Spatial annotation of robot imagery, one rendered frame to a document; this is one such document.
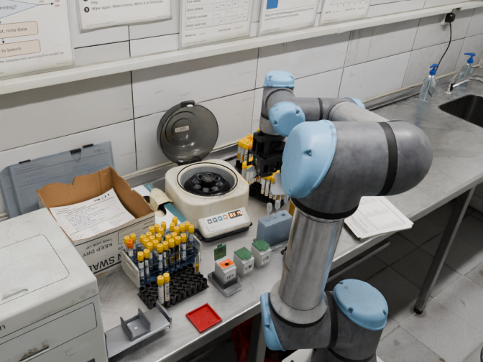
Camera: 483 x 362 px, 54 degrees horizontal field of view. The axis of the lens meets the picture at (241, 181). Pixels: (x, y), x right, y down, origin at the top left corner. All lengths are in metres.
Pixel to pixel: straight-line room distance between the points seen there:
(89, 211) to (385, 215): 0.98
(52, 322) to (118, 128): 0.78
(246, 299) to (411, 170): 0.72
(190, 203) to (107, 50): 0.51
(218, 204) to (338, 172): 0.83
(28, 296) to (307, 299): 0.51
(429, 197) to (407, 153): 1.18
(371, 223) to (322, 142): 0.98
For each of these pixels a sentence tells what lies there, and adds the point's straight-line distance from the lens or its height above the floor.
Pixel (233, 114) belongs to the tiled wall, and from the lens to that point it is 1.85.
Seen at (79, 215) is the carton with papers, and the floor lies 0.94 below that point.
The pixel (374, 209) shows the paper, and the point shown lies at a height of 0.89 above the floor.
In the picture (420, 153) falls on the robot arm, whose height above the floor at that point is 1.52.
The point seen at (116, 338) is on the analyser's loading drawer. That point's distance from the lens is 1.20.
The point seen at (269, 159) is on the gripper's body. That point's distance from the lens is 1.23.
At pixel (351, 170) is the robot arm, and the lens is 0.69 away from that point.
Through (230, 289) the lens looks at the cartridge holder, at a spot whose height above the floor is 0.89.
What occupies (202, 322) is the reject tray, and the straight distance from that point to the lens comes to 1.26.
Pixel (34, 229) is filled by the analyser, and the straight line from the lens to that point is 1.11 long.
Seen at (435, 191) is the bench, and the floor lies 0.87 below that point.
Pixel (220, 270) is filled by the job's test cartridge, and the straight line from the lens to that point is 1.30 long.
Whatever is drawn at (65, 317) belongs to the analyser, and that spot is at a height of 1.11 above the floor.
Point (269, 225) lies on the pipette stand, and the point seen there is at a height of 0.97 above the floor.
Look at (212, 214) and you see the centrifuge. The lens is 1.49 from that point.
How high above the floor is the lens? 1.85
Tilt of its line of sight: 33 degrees down
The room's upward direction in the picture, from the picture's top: 5 degrees clockwise
